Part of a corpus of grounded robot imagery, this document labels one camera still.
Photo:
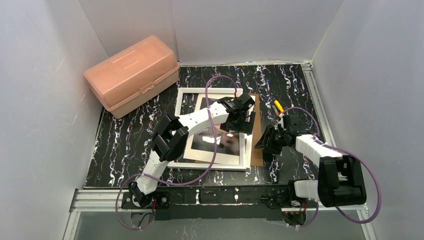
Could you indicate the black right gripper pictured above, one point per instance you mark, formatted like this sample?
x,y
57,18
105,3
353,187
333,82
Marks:
x,y
271,139

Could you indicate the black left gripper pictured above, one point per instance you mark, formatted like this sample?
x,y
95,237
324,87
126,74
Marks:
x,y
239,120

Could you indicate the sunset photo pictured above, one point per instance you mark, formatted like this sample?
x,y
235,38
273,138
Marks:
x,y
228,143

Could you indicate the clear grey screwdriver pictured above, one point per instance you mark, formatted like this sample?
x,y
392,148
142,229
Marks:
x,y
275,112

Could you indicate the yellow handled screwdriver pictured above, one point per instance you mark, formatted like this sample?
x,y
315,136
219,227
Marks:
x,y
278,107

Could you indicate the white picture frame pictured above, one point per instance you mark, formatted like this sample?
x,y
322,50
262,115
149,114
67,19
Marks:
x,y
192,99

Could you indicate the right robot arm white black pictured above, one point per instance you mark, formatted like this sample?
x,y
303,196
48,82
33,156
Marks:
x,y
340,179

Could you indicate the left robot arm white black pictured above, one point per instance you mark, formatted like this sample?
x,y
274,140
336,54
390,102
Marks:
x,y
169,142

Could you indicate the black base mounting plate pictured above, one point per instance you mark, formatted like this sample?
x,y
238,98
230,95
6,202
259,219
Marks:
x,y
235,212

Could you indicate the translucent orange plastic box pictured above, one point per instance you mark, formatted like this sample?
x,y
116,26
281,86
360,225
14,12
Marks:
x,y
133,76

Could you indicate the aluminium right side rail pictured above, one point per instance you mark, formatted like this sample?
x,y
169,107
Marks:
x,y
325,129

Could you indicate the aluminium rail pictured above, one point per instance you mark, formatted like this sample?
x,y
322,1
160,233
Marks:
x,y
271,196
325,129

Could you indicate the aluminium front rail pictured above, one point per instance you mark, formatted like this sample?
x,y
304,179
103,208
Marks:
x,y
271,196

